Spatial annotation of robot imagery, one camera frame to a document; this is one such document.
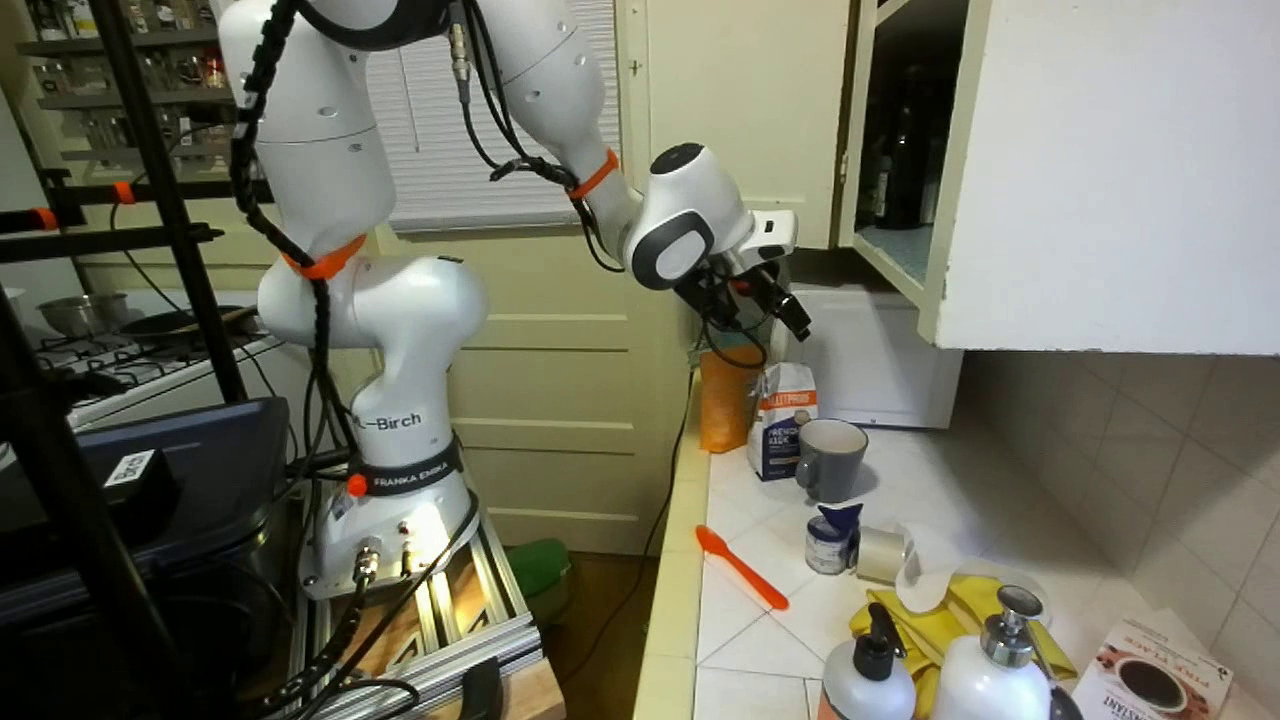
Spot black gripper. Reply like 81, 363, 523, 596
676, 249, 816, 345

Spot orange sachet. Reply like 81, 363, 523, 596
690, 338, 770, 459

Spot closed cream cabinet door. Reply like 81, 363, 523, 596
621, 0, 854, 257

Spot open cream cabinet door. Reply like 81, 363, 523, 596
929, 0, 1280, 359

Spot white packet with orange top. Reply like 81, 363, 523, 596
744, 359, 823, 486

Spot grey ceramic mug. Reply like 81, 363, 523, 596
792, 417, 879, 507

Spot orange plastic spoon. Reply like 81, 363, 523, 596
690, 520, 797, 617

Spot clear tape roll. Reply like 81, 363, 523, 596
853, 526, 911, 590

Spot white plastic lid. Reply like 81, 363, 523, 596
893, 526, 958, 622

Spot yellow cloth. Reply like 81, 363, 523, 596
848, 569, 1082, 692

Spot white window blind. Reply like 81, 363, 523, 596
355, 0, 627, 231

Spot soap bottle with black pump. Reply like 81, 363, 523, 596
816, 601, 923, 720

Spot white bottle with silver pump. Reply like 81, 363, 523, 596
929, 604, 1060, 720

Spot dark storage case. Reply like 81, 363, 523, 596
0, 393, 296, 633

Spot black metal stand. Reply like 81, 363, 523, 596
0, 0, 260, 412

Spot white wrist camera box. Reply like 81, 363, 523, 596
744, 203, 800, 260

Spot cream wall cabinet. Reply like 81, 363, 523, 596
831, 0, 970, 314

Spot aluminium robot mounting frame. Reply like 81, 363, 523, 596
281, 520, 570, 720

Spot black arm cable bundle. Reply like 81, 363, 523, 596
229, 0, 632, 473

